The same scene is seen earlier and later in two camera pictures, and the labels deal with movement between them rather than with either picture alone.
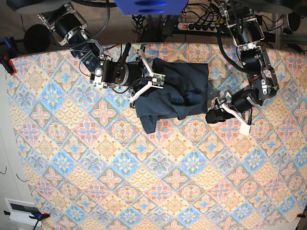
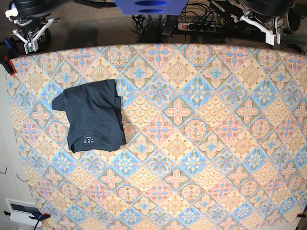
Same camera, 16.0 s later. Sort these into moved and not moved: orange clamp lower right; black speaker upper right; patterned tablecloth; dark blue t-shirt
Moved: dark blue t-shirt
Not moved: patterned tablecloth; orange clamp lower right; black speaker upper right
